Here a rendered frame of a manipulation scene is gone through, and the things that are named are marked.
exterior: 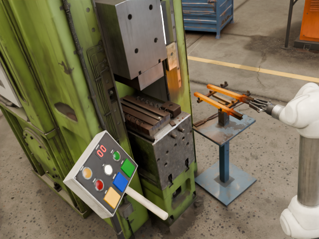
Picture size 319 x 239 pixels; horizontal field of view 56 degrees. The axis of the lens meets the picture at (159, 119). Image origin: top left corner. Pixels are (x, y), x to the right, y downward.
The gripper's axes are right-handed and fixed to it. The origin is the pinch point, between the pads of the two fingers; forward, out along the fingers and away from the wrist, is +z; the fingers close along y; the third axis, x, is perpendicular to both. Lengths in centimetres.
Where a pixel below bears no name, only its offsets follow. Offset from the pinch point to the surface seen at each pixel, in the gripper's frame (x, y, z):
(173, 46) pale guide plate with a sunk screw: 38, -24, 42
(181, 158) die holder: -36, -44, 23
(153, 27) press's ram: 61, -48, 26
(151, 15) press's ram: 68, -48, 26
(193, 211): -96, -43, 20
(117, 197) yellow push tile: 2, -109, -5
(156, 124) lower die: 1, -58, 26
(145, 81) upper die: 34, -60, 25
